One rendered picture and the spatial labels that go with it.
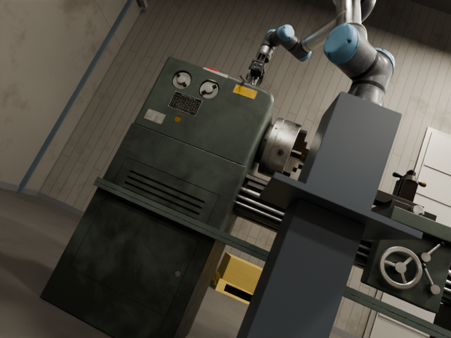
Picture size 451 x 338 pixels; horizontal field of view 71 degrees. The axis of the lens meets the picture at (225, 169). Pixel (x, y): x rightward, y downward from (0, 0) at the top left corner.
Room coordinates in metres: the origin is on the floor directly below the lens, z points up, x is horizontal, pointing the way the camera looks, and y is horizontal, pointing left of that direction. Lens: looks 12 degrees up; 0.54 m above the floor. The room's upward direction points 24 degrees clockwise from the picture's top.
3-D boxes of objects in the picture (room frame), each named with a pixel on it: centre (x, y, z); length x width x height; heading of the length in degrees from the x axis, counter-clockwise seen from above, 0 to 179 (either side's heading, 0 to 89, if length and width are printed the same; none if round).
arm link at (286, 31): (1.42, 0.00, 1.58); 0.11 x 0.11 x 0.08; 25
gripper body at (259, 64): (1.50, 0.06, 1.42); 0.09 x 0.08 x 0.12; 169
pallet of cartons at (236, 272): (3.98, -0.96, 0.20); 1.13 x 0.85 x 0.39; 84
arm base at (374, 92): (0.98, -0.34, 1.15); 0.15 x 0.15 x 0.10
